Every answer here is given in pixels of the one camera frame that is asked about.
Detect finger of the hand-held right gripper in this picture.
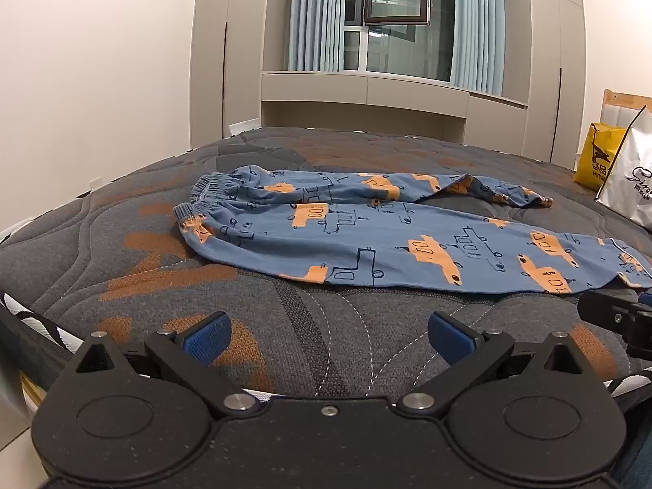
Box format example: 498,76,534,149
619,317,652,363
577,289,652,327

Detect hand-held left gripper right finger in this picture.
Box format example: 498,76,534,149
394,311,594,417

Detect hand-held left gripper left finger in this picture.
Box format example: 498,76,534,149
65,311,267,419

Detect blue pants with orange print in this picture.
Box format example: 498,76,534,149
173,165,652,296

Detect white plastic bag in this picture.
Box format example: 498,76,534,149
595,106,652,231

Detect grey and orange quilted bed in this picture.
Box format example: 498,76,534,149
0,126,652,419

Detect yellow shopping bag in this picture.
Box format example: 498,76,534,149
574,122,630,190

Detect black and white striped sheet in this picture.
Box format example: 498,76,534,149
0,290,85,365

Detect wooden padded headboard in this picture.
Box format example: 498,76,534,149
601,88,652,129

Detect beige window bench cabinet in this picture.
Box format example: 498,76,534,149
260,70,529,158

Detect beige wardrobe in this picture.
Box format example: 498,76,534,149
502,0,601,171
189,0,272,152

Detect light blue curtain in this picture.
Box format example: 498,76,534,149
287,0,348,73
449,0,506,96

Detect window with dark frame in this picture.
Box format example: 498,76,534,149
343,0,457,82

